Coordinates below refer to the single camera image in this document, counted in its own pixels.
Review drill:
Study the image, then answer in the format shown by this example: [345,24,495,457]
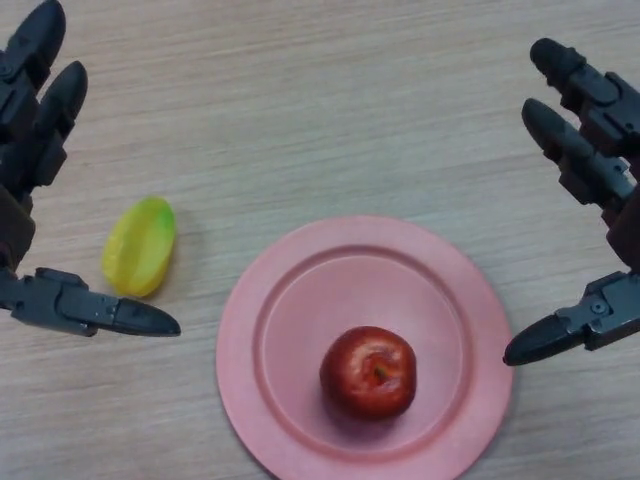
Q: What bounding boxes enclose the pink round plate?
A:
[215,215,515,480]

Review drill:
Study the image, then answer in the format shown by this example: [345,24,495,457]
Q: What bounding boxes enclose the yellow green starfruit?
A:
[101,196,178,298]

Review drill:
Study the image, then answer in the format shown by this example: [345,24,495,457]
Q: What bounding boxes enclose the red apple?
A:
[319,325,418,418]

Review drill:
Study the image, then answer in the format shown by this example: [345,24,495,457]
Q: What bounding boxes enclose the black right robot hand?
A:
[503,38,640,368]

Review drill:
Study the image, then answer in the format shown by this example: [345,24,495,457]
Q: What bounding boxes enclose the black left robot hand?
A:
[0,0,182,339]

